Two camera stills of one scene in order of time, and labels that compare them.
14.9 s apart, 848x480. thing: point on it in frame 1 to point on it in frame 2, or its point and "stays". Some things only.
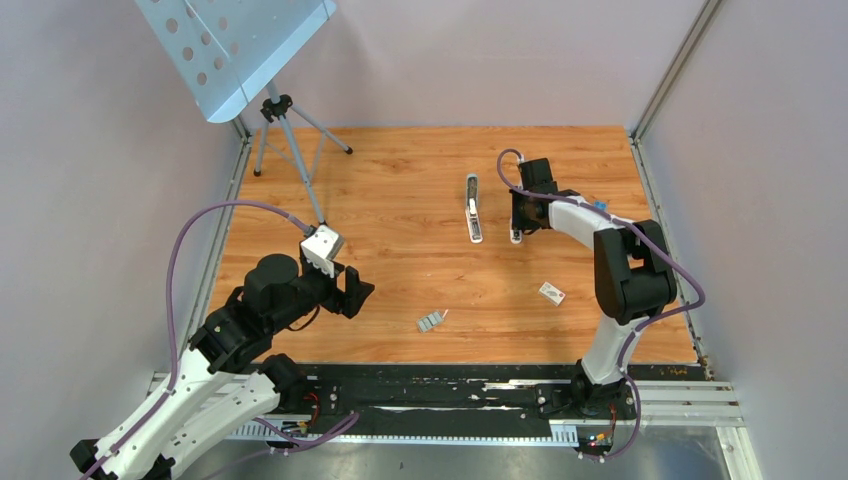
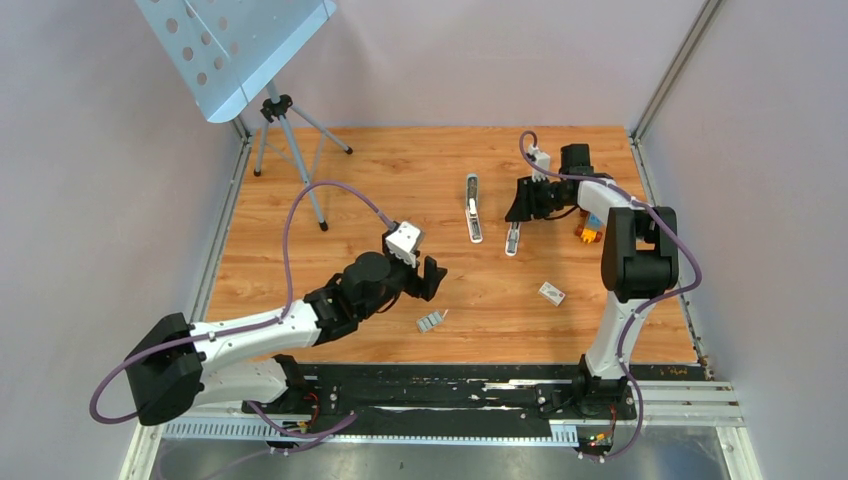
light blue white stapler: (472, 211) stays
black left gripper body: (339, 300) to (405, 278)
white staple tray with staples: (429, 321) stays
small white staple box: (551, 293) stays
